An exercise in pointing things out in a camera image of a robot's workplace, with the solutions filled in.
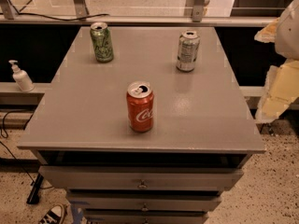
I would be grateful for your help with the green soda can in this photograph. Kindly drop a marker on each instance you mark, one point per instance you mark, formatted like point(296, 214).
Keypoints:
point(102, 43)

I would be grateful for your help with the middle grey drawer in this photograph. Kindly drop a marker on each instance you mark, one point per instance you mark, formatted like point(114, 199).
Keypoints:
point(142, 201)

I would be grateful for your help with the black table foot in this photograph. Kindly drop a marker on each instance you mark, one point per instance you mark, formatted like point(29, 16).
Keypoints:
point(33, 197)

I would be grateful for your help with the grey drawer cabinet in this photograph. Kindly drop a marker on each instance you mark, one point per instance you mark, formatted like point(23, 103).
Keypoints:
point(136, 141)

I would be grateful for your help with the top grey drawer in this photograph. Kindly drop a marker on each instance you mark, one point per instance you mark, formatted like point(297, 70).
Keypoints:
point(138, 178)

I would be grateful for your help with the black and white sneaker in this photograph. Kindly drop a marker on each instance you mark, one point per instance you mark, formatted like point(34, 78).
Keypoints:
point(55, 215)

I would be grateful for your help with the grey drawer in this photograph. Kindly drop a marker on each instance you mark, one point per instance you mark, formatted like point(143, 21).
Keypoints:
point(142, 201)
point(126, 217)
point(138, 178)

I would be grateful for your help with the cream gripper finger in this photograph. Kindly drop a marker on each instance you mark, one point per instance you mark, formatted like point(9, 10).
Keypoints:
point(281, 89)
point(268, 33)

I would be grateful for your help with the bottom grey drawer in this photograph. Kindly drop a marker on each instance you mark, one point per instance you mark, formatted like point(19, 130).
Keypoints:
point(126, 217)

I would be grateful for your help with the white pump lotion bottle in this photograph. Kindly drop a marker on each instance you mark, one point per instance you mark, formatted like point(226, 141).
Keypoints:
point(21, 77)

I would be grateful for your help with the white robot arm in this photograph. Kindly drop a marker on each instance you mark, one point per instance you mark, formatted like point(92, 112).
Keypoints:
point(287, 37)

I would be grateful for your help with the red Coca-Cola can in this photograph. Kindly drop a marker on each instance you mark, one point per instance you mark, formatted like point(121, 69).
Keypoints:
point(140, 99)

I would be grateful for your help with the silver 7up can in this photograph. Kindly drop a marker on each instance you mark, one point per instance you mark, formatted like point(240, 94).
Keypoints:
point(188, 46)

